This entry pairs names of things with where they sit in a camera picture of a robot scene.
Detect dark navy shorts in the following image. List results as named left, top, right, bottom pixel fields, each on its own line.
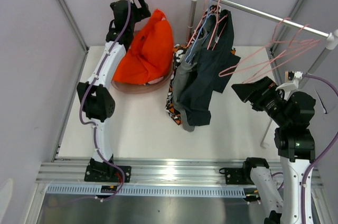
left=179, top=10, right=236, bottom=127

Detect pink hanger of navy shorts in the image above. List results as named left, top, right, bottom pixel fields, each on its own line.
left=207, top=0, right=224, bottom=50

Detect pink hanger of orange shorts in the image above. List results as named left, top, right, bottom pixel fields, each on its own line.
left=218, top=17, right=293, bottom=78

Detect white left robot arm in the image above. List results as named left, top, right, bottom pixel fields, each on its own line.
left=77, top=0, right=151, bottom=183

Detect blue wire hanger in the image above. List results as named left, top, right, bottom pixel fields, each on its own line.
left=185, top=0, right=216, bottom=63

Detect pink plastic basin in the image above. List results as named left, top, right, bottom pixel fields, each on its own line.
left=111, top=70, right=171, bottom=94

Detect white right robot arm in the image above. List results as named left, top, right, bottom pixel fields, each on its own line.
left=219, top=72, right=337, bottom=223

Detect pink hanger of camo shorts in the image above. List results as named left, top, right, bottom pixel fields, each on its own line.
left=185, top=0, right=208, bottom=48

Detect pink wire hanger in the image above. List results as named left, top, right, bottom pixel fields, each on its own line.
left=242, top=20, right=321, bottom=83

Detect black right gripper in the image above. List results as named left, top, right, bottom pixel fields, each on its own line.
left=231, top=76, right=290, bottom=126

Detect orange black camo shorts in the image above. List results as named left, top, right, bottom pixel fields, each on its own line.
left=165, top=44, right=240, bottom=126

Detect white slotted cable duct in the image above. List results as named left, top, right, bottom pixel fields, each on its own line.
left=46, top=184, right=246, bottom=198

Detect grey knit shorts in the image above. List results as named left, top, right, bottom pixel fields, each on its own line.
left=173, top=14, right=216, bottom=132

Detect metal clothes rack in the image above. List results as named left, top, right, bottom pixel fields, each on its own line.
left=186, top=0, right=338, bottom=148

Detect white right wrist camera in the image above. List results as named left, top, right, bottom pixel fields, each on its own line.
left=276, top=71, right=303, bottom=92

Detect aluminium mounting rail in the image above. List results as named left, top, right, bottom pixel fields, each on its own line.
left=35, top=159, right=322, bottom=184

